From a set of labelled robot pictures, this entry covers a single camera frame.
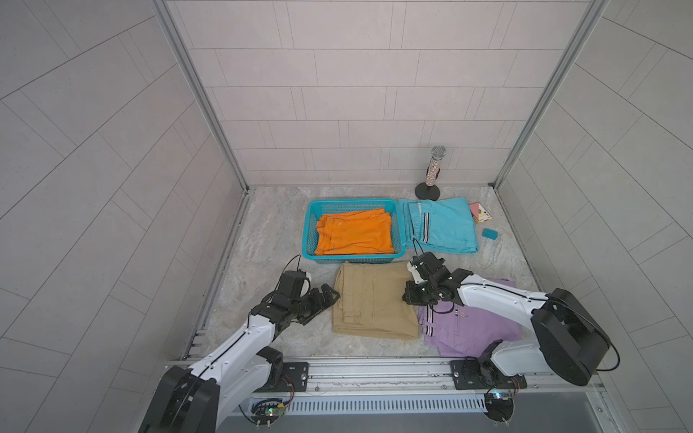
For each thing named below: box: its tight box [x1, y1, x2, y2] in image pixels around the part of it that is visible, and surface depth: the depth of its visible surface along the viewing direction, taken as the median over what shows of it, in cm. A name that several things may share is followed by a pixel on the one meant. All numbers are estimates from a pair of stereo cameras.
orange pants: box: [314, 208, 396, 256], surface depth 100 cm
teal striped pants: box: [397, 197, 480, 254], surface depth 104 cm
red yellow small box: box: [469, 202, 493, 225], surface depth 107 cm
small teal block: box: [481, 228, 499, 240], surface depth 104 cm
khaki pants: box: [332, 261, 420, 340], surface depth 83 cm
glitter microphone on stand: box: [415, 144, 447, 202], surface depth 102 cm
